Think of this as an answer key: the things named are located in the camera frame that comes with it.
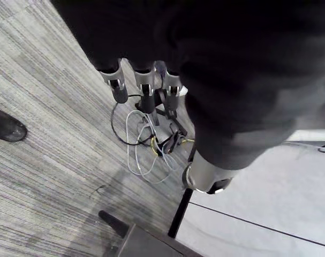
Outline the dark shoe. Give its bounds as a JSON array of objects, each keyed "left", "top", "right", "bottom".
[{"left": 0, "top": 106, "right": 28, "bottom": 142}]

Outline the thin black cable loop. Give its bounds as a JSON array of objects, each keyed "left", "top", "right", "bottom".
[{"left": 110, "top": 93, "right": 149, "bottom": 147}]

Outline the small black strap device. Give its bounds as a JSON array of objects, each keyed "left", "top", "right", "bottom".
[{"left": 161, "top": 127, "right": 182, "bottom": 154}]

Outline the pale blue cable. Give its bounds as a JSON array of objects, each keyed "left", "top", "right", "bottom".
[{"left": 125, "top": 110, "right": 185, "bottom": 185}]

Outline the yellow cable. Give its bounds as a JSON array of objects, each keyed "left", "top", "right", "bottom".
[{"left": 149, "top": 136, "right": 195, "bottom": 157}]

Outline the left robot hand black cloth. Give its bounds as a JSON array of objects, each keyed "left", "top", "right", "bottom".
[{"left": 49, "top": 0, "right": 325, "bottom": 195}]

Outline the black floor threshold strip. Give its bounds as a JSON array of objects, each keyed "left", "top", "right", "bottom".
[{"left": 168, "top": 187, "right": 194, "bottom": 239}]

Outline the black tripod stand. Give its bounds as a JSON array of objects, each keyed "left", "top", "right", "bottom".
[{"left": 134, "top": 88, "right": 188, "bottom": 138}]

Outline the black furniture foot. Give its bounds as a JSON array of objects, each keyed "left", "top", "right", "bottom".
[{"left": 98, "top": 210, "right": 130, "bottom": 238}]

